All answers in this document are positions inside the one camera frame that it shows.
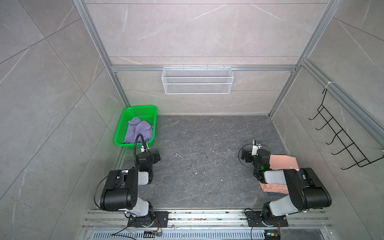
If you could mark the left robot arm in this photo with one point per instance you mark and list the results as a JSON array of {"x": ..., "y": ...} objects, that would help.
[{"x": 120, "y": 192}]

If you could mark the pink graphic t-shirt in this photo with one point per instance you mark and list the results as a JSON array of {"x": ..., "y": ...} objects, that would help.
[{"x": 279, "y": 162}]

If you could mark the black wire hook rack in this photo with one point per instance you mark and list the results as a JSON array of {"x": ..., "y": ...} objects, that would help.
[{"x": 339, "y": 133}]

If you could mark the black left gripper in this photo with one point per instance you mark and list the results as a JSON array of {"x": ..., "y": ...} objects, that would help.
[{"x": 154, "y": 159}]

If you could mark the white wire mesh basket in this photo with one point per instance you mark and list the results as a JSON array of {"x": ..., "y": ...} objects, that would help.
[{"x": 197, "y": 80}]

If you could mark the purple t-shirt in basket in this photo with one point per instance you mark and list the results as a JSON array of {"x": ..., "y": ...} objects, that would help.
[{"x": 137, "y": 126}]

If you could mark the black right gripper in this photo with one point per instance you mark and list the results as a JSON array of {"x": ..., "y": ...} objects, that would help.
[{"x": 249, "y": 153}]

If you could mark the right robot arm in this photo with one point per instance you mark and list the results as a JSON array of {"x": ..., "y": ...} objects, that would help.
[{"x": 281, "y": 174}]

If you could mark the green plastic laundry basket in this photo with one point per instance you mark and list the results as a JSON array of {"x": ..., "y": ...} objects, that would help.
[{"x": 146, "y": 113}]

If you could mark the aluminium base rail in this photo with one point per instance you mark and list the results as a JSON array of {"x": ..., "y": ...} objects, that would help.
[{"x": 208, "y": 224}]

